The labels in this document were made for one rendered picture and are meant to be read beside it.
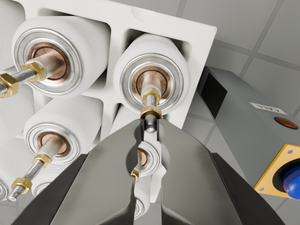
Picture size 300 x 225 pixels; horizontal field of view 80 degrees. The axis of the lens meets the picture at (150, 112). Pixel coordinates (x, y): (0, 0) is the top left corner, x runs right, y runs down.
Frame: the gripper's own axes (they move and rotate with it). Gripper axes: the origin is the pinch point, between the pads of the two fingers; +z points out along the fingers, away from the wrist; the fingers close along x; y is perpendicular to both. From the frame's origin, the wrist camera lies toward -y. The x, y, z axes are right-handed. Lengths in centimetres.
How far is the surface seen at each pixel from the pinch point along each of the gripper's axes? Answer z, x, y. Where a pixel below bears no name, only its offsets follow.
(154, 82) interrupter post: 7.6, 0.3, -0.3
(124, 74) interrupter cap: 9.2, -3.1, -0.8
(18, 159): 13.2, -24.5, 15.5
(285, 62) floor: 34.7, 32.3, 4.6
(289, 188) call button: 1.8, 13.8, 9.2
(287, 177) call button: 2.5, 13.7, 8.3
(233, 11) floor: 34.7, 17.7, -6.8
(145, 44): 10.1, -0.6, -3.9
